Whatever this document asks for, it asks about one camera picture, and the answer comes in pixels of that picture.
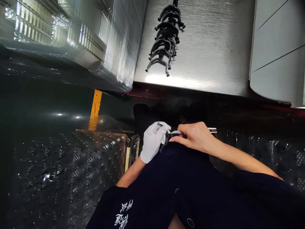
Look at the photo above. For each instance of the person's right hand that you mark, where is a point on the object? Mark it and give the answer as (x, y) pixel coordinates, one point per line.
(199, 137)

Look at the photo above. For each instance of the person's left hand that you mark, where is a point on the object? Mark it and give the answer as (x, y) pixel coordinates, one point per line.
(151, 140)

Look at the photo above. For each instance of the person's left fingers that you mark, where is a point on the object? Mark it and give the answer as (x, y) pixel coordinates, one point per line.
(164, 130)

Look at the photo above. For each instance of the black plastic bracket part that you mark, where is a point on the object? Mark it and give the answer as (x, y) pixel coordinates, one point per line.
(166, 138)

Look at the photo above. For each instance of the utility knife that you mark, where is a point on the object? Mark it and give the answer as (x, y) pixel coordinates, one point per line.
(175, 132)

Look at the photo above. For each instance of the wooden stick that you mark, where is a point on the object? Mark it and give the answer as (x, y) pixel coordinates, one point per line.
(127, 155)

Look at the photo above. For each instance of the person's body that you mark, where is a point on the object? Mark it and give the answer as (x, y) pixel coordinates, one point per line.
(190, 190)

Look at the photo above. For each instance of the row of black plastic brackets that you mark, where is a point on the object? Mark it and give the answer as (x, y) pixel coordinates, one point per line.
(165, 38)

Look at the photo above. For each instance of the clear trays with black parts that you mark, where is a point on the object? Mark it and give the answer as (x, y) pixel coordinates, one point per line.
(66, 176)
(269, 152)

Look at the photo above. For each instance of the stack of clear plastic trays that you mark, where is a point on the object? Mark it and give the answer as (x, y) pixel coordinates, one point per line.
(71, 40)

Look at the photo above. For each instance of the grey plastic bin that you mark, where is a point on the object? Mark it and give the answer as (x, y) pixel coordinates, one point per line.
(278, 52)

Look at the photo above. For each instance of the yellow metal post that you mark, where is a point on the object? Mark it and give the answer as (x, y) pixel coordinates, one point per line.
(95, 107)

